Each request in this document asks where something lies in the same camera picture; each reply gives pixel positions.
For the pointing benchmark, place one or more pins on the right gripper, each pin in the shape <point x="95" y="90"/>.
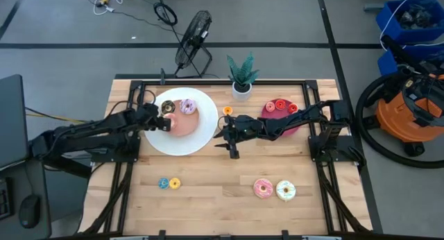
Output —
<point x="248" y="129"/>

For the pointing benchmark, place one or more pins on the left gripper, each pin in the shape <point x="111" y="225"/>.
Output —
<point x="147" y="120"/>

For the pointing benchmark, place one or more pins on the large chocolate frosted donut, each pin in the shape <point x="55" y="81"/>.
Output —
<point x="164" y="104"/>

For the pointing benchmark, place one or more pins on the large lavender frosted donut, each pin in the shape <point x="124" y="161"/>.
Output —
<point x="182" y="110"/>

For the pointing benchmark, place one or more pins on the small orange frosted donut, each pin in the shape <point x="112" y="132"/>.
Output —
<point x="224" y="110"/>

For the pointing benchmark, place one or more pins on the small pink sprinkled donut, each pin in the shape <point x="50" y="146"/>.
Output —
<point x="267" y="106"/>

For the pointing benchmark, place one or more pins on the small red frosted donut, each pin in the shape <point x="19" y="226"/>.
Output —
<point x="277" y="104"/>

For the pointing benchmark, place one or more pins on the large pink sprinkled donut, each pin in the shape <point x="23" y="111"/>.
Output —
<point x="258" y="189"/>

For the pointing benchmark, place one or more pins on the small blue frosted donut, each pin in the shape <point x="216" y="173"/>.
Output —
<point x="161" y="183"/>

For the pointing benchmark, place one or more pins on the small yellow frosted donut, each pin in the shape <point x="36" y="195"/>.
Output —
<point x="171" y="183"/>

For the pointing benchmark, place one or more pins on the large white blue-striped donut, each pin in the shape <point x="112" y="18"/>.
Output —
<point x="281" y="191"/>

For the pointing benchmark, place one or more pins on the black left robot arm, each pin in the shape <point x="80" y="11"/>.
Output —
<point x="86" y="132"/>

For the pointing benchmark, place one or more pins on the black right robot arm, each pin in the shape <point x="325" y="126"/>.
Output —
<point x="301" y="117"/>

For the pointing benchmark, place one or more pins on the white round woven placemat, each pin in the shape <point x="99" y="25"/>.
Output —
<point x="208" y="129"/>

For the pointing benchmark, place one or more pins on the light pink plate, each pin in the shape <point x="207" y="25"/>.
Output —
<point x="189" y="125"/>

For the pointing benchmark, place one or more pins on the magenta plate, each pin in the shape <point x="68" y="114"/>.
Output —
<point x="267" y="114"/>

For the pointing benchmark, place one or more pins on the green plant in white pot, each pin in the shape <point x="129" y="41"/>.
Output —
<point x="243" y="96"/>

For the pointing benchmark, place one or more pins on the black floor fan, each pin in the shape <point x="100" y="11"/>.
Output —
<point x="194" y="35"/>

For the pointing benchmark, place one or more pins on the orange shop vacuum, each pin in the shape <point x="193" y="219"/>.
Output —
<point x="399" y="118"/>
<point x="359" y="108"/>

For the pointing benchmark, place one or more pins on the grey desk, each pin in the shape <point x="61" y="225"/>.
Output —
<point x="38" y="184"/>

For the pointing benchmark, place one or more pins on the dark grey laptop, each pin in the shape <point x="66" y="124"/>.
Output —
<point x="12" y="122"/>

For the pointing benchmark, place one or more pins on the black computer mouse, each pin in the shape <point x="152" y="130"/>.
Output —
<point x="29" y="210"/>

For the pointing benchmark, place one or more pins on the blue plastic bin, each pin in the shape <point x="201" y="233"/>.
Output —
<point x="386" y="63"/>
<point x="388" y="28"/>

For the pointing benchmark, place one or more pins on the black keyboard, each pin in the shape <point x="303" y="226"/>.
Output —
<point x="4" y="202"/>

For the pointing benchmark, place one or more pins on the black aluminium rig frame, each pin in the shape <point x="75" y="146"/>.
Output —
<point x="136" y="84"/>

